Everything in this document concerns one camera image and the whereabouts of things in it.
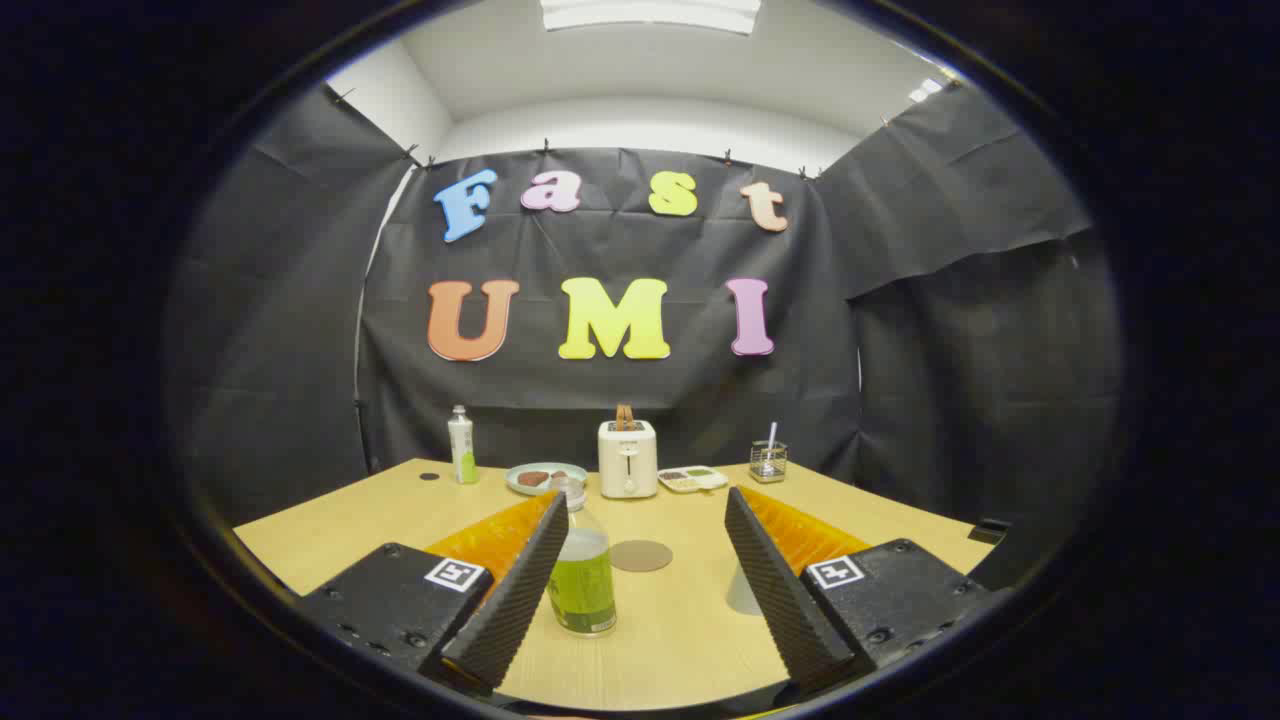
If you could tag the pale green plate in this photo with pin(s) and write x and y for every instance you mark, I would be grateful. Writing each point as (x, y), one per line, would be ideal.
(520, 485)

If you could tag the black table clamp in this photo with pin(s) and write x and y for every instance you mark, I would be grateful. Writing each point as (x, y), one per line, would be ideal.
(990, 531)

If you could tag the brown toast slices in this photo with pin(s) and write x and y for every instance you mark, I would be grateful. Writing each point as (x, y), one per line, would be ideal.
(625, 417)

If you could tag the white capped drink bottle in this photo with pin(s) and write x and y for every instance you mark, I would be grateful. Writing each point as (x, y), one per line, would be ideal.
(463, 450)

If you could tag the round brown coaster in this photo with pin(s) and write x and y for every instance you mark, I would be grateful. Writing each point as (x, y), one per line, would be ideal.
(641, 556)

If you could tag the white divided snack tray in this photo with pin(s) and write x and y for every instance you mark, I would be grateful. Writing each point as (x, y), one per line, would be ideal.
(692, 479)

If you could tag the ceiling light panel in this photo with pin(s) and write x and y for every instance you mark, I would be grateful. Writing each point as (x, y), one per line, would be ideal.
(925, 90)

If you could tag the white straw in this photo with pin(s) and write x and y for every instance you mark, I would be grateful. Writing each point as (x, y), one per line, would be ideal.
(771, 435)

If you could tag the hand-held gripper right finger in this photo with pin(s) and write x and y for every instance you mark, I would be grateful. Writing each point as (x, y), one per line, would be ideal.
(785, 600)

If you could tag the white toaster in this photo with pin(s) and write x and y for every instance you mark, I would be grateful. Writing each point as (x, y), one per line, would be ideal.
(627, 465)

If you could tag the green label juice bottle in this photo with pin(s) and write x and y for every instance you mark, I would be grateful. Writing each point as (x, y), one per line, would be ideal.
(582, 590)

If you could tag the wooden table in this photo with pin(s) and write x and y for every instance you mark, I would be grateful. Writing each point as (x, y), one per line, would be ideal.
(680, 640)

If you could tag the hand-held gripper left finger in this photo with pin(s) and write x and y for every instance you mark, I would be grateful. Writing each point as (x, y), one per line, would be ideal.
(510, 600)

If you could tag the white cup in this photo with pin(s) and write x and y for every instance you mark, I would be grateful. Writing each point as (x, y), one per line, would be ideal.
(742, 595)

